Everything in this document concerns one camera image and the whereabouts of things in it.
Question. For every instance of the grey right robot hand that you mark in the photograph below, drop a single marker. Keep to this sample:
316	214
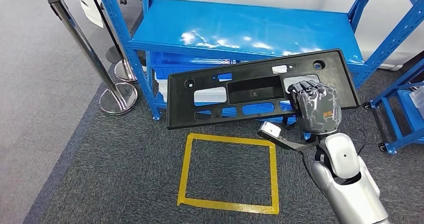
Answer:
318	111

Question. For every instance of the black plastic plate part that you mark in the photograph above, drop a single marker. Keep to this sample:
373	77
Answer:
185	106

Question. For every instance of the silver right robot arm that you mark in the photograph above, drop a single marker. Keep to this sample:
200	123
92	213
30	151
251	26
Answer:
351	189

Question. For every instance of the blue metal shelf rack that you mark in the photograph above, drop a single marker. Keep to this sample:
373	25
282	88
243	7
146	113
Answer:
232	23

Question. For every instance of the blue plastic tray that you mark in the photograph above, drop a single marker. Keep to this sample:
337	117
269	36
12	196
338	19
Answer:
258	109
175	68

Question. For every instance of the white plastic container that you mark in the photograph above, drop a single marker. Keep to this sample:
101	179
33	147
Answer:
418	98

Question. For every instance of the white car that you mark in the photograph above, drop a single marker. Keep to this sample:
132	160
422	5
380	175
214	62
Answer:
298	1

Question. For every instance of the yellow floor tape square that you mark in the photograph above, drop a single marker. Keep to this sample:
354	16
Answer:
228	205

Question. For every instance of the white plastic tray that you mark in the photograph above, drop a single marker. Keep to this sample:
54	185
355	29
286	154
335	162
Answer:
164	89

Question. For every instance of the blue trolley frame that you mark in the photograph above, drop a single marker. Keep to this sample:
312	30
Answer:
394	116

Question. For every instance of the chrome stanchion post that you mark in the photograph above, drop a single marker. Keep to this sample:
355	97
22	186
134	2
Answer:
127	73
82	41

